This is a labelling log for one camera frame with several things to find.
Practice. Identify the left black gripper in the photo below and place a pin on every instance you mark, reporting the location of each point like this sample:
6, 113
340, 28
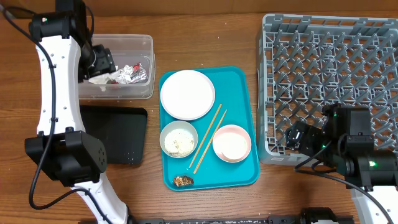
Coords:
106, 63

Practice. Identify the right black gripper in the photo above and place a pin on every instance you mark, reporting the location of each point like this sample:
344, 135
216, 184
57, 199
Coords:
309, 135

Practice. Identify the white tissue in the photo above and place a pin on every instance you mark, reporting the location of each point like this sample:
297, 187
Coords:
104, 78

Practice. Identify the red silver foil wrapper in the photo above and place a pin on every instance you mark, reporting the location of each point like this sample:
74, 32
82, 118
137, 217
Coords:
128, 75

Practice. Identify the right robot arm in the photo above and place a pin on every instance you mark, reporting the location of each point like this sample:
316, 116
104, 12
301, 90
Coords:
343, 150

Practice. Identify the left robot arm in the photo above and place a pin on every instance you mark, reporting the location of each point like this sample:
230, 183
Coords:
62, 149

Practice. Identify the grey dishwasher rack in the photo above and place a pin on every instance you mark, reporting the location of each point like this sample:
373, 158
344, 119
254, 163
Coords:
306, 62

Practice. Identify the clear plastic bin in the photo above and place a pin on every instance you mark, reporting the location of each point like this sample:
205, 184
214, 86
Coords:
126, 49

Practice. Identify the pink bowl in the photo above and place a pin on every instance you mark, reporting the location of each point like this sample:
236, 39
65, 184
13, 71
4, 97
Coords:
232, 143

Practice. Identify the teal plastic tray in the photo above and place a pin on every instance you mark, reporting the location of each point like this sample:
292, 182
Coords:
232, 92

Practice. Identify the black tray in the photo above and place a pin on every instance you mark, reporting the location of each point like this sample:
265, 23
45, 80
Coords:
122, 130

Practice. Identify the large white plate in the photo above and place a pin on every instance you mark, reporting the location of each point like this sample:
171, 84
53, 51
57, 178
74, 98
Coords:
187, 95

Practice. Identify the grey bowl with rice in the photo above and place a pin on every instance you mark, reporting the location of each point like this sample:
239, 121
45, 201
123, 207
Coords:
178, 139

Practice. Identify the black rail at table edge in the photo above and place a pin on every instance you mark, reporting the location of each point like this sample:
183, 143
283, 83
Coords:
312, 215

